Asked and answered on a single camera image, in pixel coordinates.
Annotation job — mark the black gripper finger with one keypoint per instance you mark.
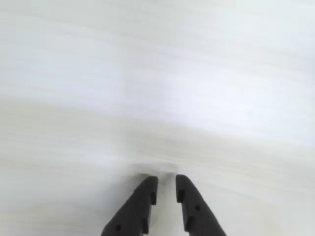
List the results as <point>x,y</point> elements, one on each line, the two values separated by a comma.
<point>197,216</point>
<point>135,209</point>

